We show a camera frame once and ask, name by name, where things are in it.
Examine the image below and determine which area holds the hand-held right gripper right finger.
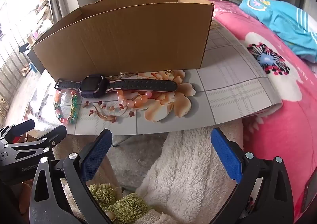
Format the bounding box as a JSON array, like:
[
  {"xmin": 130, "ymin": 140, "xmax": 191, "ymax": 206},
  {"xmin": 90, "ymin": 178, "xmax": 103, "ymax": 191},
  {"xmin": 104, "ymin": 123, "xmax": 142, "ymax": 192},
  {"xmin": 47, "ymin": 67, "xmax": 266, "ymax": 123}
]
[{"xmin": 210, "ymin": 127, "xmax": 295, "ymax": 224}]

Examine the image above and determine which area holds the pink floral blanket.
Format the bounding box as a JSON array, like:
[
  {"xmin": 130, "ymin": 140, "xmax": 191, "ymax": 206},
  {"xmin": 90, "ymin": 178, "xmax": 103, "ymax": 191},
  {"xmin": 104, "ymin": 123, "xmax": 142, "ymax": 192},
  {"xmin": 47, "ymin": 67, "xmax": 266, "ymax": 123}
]
[{"xmin": 186, "ymin": 0, "xmax": 317, "ymax": 222}]

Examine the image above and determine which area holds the pink and green bead bracelet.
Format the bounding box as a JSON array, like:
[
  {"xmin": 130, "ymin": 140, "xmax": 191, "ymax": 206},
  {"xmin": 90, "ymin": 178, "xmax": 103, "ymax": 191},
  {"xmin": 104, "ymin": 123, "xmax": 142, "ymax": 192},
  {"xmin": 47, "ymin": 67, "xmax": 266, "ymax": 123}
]
[{"xmin": 53, "ymin": 89, "xmax": 78, "ymax": 125}]

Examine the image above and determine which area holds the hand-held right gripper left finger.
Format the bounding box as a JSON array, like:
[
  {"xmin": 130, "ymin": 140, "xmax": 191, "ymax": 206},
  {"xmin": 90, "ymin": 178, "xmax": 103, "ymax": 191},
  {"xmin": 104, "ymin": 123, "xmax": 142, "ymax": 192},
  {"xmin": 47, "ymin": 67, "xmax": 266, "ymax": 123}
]
[{"xmin": 29, "ymin": 128, "xmax": 113, "ymax": 224}]

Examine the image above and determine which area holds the pile of sacks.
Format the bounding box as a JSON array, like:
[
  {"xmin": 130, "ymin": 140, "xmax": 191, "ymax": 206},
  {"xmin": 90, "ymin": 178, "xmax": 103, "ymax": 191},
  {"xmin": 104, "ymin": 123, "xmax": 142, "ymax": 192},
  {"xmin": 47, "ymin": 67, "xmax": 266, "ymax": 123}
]
[{"xmin": 35, "ymin": 0, "xmax": 53, "ymax": 33}]

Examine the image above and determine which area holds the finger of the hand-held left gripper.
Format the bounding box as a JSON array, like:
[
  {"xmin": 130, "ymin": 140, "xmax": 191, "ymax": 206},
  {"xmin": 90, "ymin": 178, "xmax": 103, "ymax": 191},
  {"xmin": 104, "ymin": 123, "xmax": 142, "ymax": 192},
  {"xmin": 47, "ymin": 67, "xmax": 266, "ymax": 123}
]
[
  {"xmin": 0, "ymin": 119, "xmax": 35, "ymax": 144},
  {"xmin": 7, "ymin": 125, "xmax": 68, "ymax": 162}
]

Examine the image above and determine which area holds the dark low cabinet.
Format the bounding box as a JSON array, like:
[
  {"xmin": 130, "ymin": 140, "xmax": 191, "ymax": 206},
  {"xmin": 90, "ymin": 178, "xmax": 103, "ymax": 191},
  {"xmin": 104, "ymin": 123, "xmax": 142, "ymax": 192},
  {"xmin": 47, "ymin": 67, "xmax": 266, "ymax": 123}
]
[{"xmin": 27, "ymin": 48, "xmax": 46, "ymax": 74}]

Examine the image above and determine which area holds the green fluffy cloth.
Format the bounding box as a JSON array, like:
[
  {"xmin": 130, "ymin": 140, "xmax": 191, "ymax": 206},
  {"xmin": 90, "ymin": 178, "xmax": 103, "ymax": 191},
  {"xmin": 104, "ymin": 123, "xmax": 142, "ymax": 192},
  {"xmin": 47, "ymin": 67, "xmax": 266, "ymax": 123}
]
[{"xmin": 89, "ymin": 184, "xmax": 153, "ymax": 218}]

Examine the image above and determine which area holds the orange bead bracelet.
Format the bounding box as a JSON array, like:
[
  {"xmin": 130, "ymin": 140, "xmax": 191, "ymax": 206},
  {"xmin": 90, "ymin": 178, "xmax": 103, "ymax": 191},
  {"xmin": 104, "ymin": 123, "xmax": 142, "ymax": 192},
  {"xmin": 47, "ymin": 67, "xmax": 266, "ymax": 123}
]
[{"xmin": 116, "ymin": 90, "xmax": 161, "ymax": 109}]

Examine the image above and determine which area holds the brown cardboard box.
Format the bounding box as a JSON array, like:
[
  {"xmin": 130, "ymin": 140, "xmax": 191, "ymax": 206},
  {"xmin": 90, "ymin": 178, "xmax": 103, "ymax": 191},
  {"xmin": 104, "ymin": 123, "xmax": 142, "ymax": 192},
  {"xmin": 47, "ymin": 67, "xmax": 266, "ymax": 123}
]
[{"xmin": 30, "ymin": 0, "xmax": 215, "ymax": 81}]

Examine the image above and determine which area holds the floral grey plaid table cover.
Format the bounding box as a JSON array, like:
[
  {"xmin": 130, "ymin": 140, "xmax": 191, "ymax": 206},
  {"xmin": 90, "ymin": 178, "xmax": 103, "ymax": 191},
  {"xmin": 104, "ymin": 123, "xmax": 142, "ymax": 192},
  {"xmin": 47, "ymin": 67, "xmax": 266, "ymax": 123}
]
[{"xmin": 23, "ymin": 19, "xmax": 284, "ymax": 136}]

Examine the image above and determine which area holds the white fleece robe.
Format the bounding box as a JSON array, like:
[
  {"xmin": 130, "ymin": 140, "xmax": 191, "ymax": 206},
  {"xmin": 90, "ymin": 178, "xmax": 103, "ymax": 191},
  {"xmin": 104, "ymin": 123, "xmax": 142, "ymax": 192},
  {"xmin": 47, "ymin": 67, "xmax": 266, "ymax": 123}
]
[{"xmin": 53, "ymin": 126, "xmax": 244, "ymax": 224}]

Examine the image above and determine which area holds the black smartwatch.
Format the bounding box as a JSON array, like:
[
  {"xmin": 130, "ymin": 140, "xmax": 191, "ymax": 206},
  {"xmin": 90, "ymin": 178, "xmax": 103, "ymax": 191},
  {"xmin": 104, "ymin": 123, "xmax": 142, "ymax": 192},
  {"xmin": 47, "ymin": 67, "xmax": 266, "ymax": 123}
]
[{"xmin": 54, "ymin": 74, "xmax": 178, "ymax": 98}]

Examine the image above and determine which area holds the metal balcony railing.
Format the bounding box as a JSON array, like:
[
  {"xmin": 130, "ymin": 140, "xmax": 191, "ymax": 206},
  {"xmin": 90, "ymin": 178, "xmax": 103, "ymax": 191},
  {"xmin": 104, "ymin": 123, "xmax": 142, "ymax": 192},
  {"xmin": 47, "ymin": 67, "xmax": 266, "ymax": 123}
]
[{"xmin": 0, "ymin": 28, "xmax": 32, "ymax": 105}]

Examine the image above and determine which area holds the blue garment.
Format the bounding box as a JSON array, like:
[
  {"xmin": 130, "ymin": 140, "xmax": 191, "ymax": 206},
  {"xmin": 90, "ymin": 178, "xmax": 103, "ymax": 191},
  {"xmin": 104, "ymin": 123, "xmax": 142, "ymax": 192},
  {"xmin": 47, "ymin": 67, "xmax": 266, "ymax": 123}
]
[{"xmin": 239, "ymin": 0, "xmax": 317, "ymax": 63}]

